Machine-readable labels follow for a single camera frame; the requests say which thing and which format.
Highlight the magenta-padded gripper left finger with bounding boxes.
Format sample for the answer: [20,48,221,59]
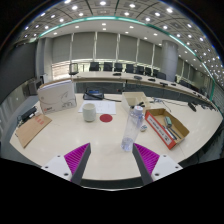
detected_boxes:
[40,142,92,186]

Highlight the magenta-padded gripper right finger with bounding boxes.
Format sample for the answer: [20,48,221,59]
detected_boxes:
[131,142,183,186]

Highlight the clear plastic water bottle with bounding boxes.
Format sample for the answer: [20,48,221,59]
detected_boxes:
[120,105,145,153]

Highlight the open cardboard box red-edged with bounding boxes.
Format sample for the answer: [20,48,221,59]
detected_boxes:
[144,107,191,151]

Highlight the white cup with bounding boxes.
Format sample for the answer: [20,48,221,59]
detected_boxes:
[82,102,97,123]

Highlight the flat round red coaster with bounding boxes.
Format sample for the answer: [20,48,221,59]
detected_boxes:
[99,113,114,123]

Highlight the white paper sheet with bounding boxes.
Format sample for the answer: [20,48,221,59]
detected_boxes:
[77,99,117,116]

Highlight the white desk organizer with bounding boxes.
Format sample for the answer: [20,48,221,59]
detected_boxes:
[120,91,152,115]

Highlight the white cardboard paper box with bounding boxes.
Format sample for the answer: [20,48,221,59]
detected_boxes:
[37,79,78,115]

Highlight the black power adapter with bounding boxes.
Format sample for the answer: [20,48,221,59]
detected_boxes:
[16,105,38,126]

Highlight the grey box monitor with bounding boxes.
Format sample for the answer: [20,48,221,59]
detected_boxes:
[28,78,44,96]

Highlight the black office chairs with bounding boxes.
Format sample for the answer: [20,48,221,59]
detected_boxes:
[68,61,168,81]

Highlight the ceiling lights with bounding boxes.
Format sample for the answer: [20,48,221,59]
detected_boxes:
[23,0,221,78]

